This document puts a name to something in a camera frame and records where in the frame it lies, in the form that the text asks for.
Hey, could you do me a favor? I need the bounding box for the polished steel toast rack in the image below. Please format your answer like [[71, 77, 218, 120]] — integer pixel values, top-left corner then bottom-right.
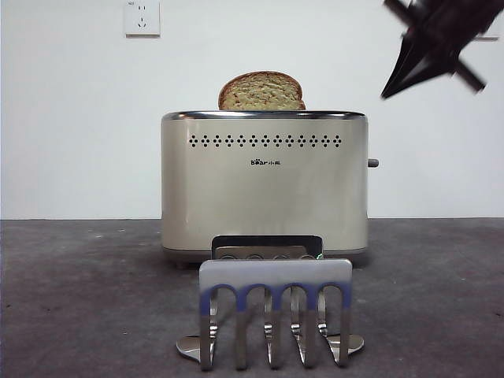
[[176, 258, 366, 373]]

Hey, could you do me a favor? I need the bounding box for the brown bread slice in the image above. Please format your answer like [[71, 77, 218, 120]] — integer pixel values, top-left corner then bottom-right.
[[218, 71, 307, 111]]

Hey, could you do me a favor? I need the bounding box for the white wall socket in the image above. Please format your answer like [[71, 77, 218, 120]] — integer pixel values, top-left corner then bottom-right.
[[125, 0, 161, 39]]

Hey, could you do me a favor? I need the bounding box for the cream steel toaster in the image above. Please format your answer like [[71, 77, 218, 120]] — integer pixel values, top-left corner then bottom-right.
[[160, 110, 370, 270]]

